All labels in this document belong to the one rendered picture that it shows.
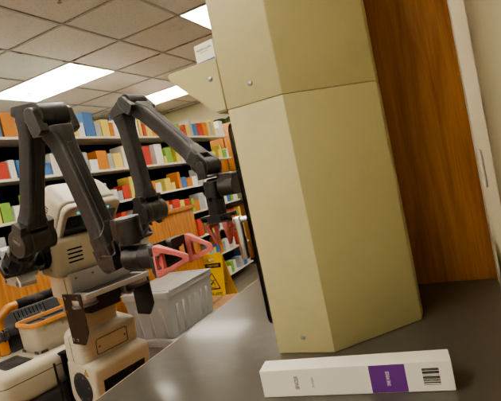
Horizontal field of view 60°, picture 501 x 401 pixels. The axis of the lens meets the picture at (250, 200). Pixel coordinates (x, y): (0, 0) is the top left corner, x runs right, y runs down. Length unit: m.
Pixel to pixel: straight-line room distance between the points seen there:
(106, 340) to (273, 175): 0.98
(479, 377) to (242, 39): 0.65
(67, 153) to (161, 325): 2.16
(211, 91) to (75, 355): 1.04
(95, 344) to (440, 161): 1.17
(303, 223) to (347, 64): 0.31
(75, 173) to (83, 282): 0.50
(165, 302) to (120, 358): 1.46
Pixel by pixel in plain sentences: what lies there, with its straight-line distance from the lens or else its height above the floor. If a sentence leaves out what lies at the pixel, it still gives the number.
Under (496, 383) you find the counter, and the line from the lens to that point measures 0.72.
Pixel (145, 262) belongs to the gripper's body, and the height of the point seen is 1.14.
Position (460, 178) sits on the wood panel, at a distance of 1.11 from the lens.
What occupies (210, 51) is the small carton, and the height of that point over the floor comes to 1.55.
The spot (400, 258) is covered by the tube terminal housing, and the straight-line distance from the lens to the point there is 0.89.
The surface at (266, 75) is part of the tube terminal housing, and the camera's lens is 0.80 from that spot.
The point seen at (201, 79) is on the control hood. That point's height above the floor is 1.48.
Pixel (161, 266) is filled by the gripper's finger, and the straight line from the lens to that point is 0.94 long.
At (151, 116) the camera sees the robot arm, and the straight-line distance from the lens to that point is 1.50.
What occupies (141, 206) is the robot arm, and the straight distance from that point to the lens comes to 1.56.
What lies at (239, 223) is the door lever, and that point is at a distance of 0.88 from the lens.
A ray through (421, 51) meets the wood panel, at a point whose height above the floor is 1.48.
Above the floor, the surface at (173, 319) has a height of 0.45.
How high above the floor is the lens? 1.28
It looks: 3 degrees down
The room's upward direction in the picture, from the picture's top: 12 degrees counter-clockwise
